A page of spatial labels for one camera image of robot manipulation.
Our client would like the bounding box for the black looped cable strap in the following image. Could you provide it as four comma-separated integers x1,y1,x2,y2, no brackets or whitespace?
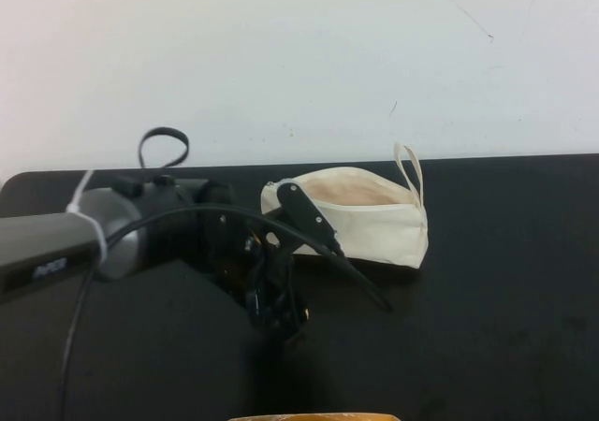
138,126,190,175

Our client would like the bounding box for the yellow brown cardboard piece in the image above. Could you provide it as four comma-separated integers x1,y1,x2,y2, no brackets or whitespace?
227,411,400,421

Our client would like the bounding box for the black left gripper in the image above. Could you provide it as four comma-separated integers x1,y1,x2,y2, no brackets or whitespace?
200,209,312,345

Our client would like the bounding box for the black camera cable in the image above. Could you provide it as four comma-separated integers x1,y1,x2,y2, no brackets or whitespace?
60,204,346,421

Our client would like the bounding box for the cream fabric pencil case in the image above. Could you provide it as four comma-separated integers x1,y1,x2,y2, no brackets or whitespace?
259,142,429,270

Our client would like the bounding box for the white zip tie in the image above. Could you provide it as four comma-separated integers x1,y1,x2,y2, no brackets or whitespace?
65,169,110,259

